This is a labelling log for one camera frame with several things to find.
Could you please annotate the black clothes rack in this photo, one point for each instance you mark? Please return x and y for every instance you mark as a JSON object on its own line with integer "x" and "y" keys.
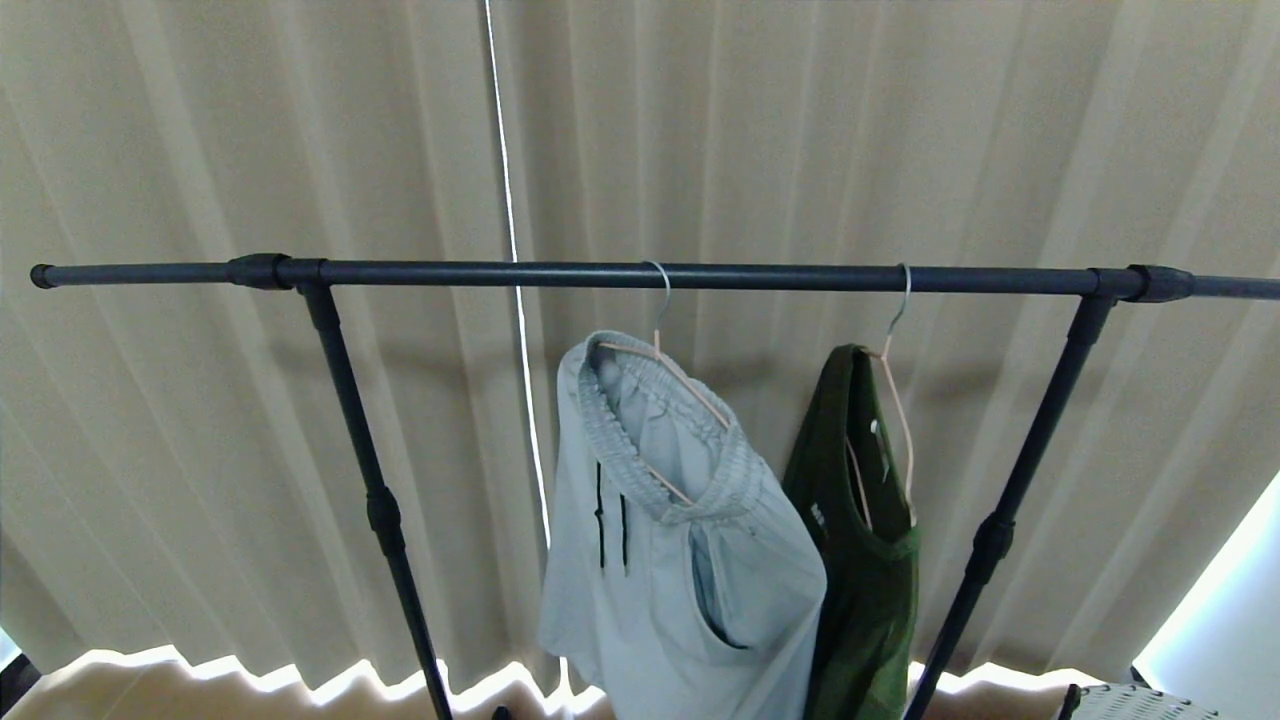
{"x": 600, "y": 275}

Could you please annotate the pale grey shorts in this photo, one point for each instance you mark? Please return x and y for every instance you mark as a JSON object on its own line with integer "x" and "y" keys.
{"x": 680, "y": 600}

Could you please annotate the white laundry basket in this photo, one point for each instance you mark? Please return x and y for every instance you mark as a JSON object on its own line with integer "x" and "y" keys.
{"x": 1140, "y": 705}

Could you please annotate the pink clothes hanger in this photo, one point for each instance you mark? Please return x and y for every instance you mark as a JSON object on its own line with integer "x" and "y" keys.
{"x": 664, "y": 300}
{"x": 906, "y": 300}

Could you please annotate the green garment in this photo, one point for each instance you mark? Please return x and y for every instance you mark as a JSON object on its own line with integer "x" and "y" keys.
{"x": 870, "y": 600}

